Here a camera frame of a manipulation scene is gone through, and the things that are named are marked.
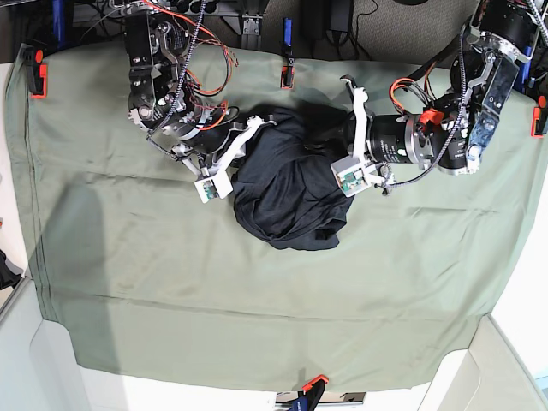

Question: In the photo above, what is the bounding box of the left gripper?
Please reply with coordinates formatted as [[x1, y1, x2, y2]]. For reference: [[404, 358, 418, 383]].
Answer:
[[312, 74, 419, 188]]

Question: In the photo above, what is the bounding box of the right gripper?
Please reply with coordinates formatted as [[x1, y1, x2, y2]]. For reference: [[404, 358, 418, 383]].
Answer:
[[170, 116, 252, 176]]

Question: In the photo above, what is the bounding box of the dark long-sleeve T-shirt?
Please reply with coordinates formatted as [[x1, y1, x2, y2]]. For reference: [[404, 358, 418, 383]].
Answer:
[[232, 104, 352, 251]]

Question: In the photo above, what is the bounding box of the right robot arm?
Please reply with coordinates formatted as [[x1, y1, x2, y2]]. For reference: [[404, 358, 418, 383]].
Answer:
[[110, 1, 266, 178]]

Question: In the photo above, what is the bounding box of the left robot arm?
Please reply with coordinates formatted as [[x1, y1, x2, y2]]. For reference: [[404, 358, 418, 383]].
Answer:
[[309, 1, 547, 197]]

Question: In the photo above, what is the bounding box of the centre orange black clamp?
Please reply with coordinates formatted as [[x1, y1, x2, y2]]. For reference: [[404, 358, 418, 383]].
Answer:
[[280, 17, 295, 90]]

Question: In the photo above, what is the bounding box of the orange black clamp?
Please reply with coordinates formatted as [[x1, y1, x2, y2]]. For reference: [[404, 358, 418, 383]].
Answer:
[[280, 17, 295, 90], [289, 374, 329, 411], [531, 95, 548, 138], [23, 47, 48, 98]]

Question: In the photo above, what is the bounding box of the black power adapter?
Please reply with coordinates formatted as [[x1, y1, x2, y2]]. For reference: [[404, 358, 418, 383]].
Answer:
[[299, 0, 354, 48]]

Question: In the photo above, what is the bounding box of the green table cloth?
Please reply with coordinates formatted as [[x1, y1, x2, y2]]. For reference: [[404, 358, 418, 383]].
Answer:
[[4, 43, 547, 391]]

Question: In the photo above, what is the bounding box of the right orange black clamp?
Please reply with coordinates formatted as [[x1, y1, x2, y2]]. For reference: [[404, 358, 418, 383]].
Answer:
[[531, 95, 548, 138]]

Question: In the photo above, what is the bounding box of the left orange black clamp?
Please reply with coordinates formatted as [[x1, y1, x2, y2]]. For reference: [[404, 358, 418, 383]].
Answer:
[[23, 47, 48, 98]]

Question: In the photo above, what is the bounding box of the bottom orange black clamp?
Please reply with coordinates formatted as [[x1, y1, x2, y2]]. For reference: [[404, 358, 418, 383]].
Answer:
[[289, 374, 329, 411]]

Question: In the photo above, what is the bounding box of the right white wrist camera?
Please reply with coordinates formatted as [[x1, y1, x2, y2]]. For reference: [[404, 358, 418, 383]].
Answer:
[[194, 171, 233, 204]]

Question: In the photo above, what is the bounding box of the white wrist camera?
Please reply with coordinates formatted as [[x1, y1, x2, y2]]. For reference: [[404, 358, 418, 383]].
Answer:
[[194, 171, 233, 204], [331, 156, 372, 198]]

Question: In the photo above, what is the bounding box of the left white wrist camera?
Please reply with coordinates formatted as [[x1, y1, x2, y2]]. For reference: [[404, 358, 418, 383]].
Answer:
[[331, 156, 372, 198]]

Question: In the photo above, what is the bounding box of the grey aluminium frame bracket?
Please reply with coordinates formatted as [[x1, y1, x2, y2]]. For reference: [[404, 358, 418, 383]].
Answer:
[[239, 15, 263, 51]]

